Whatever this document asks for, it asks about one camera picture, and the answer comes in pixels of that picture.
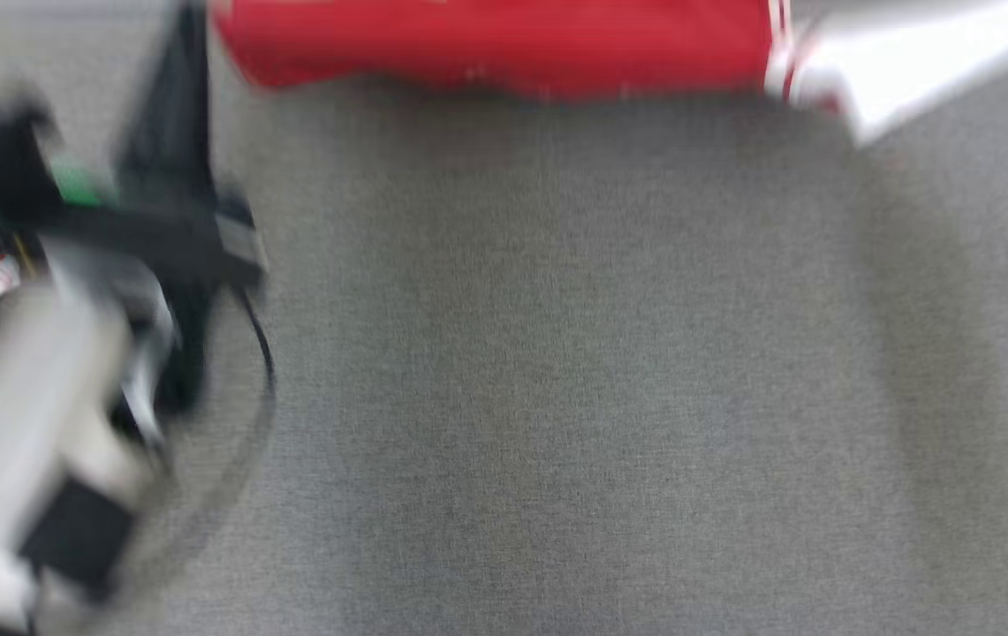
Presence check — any red basketball jersey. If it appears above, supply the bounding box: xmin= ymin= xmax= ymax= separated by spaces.
xmin=212 ymin=0 xmax=1008 ymax=148

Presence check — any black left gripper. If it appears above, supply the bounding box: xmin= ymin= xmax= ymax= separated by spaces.
xmin=35 ymin=0 xmax=268 ymax=291

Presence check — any thin black cable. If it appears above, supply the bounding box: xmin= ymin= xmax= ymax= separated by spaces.
xmin=234 ymin=283 xmax=280 ymax=443

